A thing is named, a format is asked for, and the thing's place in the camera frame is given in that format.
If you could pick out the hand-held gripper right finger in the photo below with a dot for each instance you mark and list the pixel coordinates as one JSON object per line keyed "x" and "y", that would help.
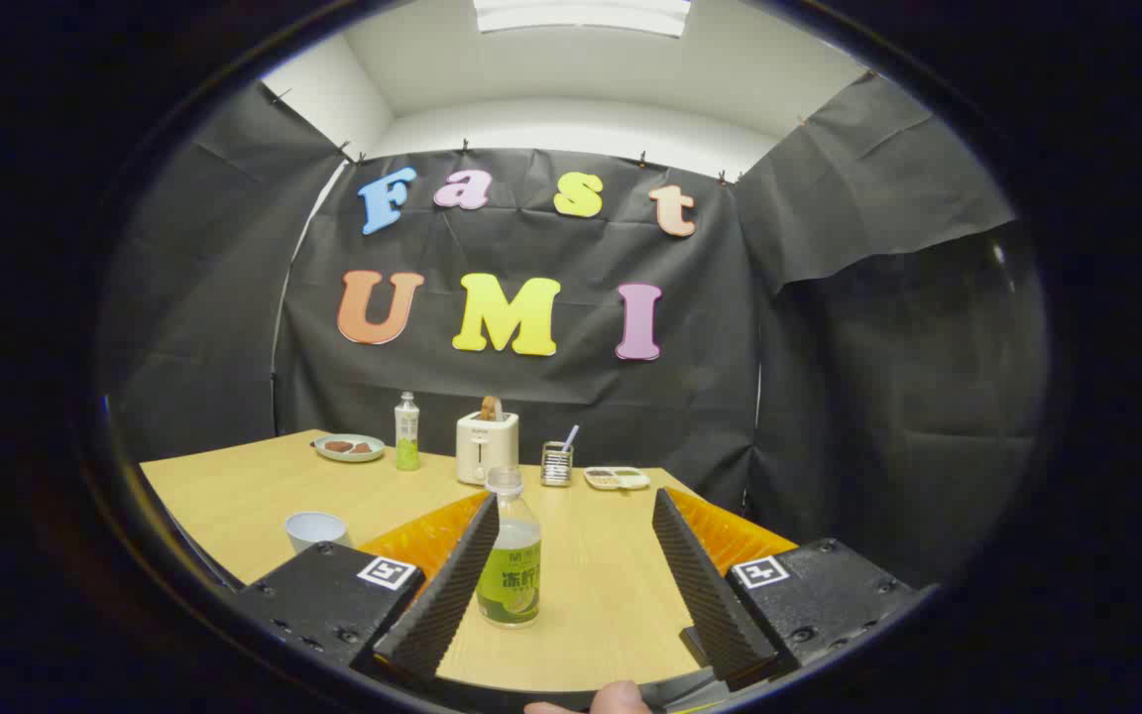
{"x": 705, "y": 585}

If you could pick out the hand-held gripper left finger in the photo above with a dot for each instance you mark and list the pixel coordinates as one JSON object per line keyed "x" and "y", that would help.
{"x": 452, "y": 595}

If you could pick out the green label juice bottle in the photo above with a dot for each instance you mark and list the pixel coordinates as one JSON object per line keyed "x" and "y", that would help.
{"x": 509, "y": 585}

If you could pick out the white cup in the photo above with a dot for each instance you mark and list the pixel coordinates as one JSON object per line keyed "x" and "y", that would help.
{"x": 313, "y": 531}

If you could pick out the capped green label bottle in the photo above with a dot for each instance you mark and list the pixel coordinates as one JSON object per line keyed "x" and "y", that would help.
{"x": 407, "y": 436}

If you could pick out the white divided food tray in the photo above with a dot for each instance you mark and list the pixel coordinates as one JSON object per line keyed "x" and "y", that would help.
{"x": 617, "y": 479}

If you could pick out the white toaster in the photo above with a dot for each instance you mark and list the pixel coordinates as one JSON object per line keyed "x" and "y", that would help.
{"x": 487, "y": 451}

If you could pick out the metal mesh holder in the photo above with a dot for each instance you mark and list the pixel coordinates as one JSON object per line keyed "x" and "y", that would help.
{"x": 556, "y": 468}

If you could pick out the pale green plate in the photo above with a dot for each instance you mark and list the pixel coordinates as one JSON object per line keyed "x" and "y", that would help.
{"x": 348, "y": 456}

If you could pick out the toast slice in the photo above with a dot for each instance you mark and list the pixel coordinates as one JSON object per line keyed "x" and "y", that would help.
{"x": 491, "y": 409}

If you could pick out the wooden table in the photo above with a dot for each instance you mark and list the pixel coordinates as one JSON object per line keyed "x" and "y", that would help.
{"x": 264, "y": 496}

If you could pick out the black backdrop cloth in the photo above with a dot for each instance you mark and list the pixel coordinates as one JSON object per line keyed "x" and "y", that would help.
{"x": 551, "y": 397}

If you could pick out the ceiling light panel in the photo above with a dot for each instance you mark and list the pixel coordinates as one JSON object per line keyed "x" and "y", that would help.
{"x": 581, "y": 15}

